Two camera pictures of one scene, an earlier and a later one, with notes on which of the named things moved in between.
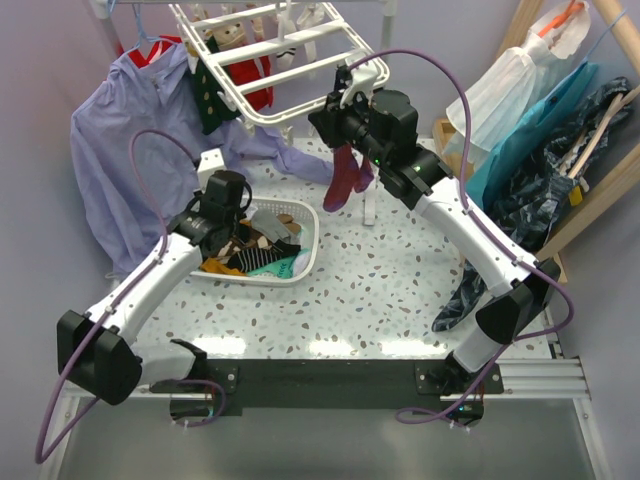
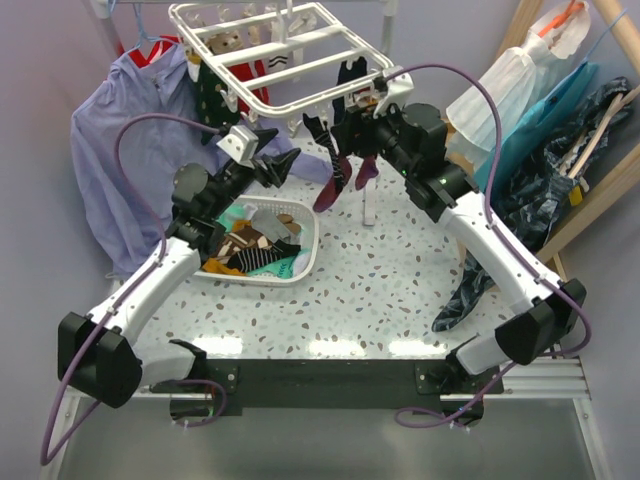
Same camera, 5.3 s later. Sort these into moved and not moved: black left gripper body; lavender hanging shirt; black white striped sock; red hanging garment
Moved: black left gripper body
Not moved: red hanging garment; lavender hanging shirt; black white striped sock
